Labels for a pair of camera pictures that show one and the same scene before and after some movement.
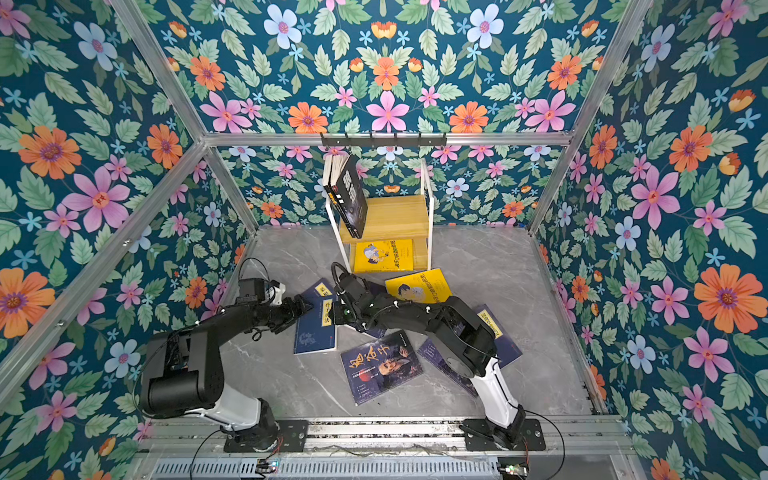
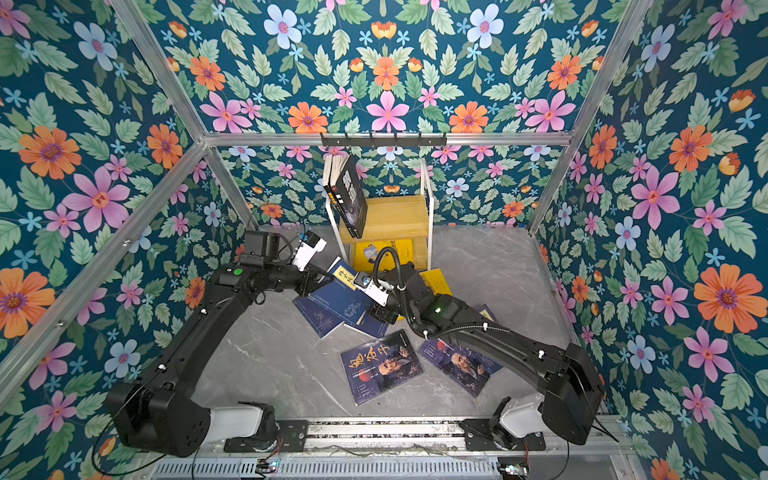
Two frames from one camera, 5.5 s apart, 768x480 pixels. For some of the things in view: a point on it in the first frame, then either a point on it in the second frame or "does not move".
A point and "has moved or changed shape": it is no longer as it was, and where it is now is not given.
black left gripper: x=289 y=315 to x=310 y=280
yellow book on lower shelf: x=384 y=256 does not move
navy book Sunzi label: x=377 y=287 has moved or changed shape
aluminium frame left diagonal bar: x=23 y=368 does not move
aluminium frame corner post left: x=184 y=109 does not move
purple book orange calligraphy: x=378 y=366 does not move
